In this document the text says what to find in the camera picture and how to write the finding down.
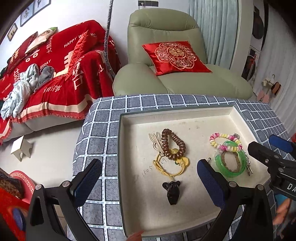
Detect brown braided bracelet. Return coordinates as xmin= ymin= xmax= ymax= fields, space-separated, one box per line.
xmin=220 ymin=151 xmax=242 ymax=173

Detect red sofa blanket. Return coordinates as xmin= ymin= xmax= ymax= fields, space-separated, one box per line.
xmin=1 ymin=20 xmax=120 ymax=142

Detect black hair clip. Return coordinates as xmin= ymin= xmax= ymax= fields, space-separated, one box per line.
xmin=162 ymin=181 xmax=181 ymax=205

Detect framed pictures on wall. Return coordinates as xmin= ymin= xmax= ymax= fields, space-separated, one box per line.
xmin=6 ymin=0 xmax=51 ymax=41

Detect dark bead bracelet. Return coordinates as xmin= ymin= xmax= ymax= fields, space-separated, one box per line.
xmin=160 ymin=128 xmax=187 ymax=161

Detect left hand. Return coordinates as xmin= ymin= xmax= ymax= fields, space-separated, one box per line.
xmin=126 ymin=230 xmax=144 ymax=241

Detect light blue clothes pile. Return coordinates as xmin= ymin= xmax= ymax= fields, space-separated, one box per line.
xmin=1 ymin=64 xmax=55 ymax=120

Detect right hand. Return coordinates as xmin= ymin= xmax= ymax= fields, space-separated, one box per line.
xmin=273 ymin=198 xmax=292 ymax=225

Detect green jade bangle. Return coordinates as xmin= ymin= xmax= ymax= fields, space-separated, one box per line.
xmin=214 ymin=141 xmax=247 ymax=178

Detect light blue curtain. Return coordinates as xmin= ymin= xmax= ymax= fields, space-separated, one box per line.
xmin=188 ymin=0 xmax=238 ymax=69

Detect red round rug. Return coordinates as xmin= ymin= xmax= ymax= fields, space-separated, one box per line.
xmin=1 ymin=170 xmax=36 ymax=240

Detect silver chain bracelet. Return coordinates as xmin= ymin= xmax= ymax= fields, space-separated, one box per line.
xmin=233 ymin=133 xmax=254 ymax=176

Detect green leather armchair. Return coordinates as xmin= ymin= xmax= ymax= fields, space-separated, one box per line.
xmin=113 ymin=9 xmax=253 ymax=99

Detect grey checked tablecloth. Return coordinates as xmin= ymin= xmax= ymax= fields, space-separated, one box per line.
xmin=73 ymin=94 xmax=288 ymax=240

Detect white small stool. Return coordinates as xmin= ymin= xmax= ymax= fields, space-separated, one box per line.
xmin=11 ymin=136 xmax=33 ymax=162

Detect cream rabbit hair clip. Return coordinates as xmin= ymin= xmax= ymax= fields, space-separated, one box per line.
xmin=149 ymin=132 xmax=163 ymax=152

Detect pink yellow candy bracelet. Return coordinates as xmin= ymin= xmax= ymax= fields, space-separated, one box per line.
xmin=209 ymin=132 xmax=243 ymax=153

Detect flexible camera stand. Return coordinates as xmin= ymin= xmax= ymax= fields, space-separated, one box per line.
xmin=104 ymin=0 xmax=115 ymax=80

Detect white jewelry tray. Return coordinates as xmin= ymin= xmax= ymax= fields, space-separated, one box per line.
xmin=117 ymin=106 xmax=258 ymax=237

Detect red embroidered cushion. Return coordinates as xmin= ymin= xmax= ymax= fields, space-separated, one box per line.
xmin=142 ymin=41 xmax=211 ymax=76

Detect yellow cord bead bracelet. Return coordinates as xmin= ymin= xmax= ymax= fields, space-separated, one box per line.
xmin=152 ymin=150 xmax=190 ymax=181

